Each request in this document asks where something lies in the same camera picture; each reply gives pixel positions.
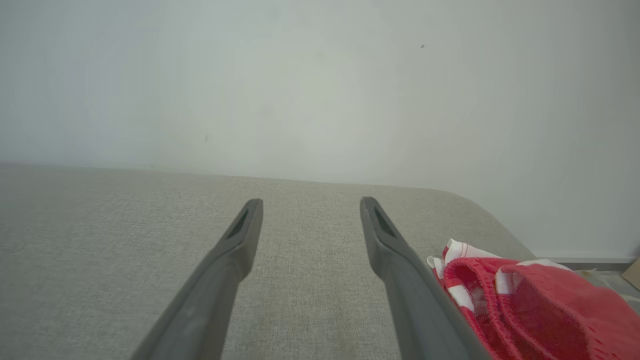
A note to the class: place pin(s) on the grey fabric sofa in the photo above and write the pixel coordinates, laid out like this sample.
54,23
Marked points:
100,250

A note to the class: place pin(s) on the red Bulls 23 shorts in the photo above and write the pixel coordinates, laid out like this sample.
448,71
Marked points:
550,310

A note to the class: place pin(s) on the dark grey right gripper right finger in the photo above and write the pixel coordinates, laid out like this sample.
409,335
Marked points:
420,310

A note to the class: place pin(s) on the brown cardboard piece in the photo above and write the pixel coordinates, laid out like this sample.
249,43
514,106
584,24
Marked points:
634,275

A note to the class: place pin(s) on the wall skirting strip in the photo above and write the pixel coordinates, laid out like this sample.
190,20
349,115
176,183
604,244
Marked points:
590,265

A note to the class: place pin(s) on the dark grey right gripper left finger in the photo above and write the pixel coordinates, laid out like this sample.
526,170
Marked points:
210,300

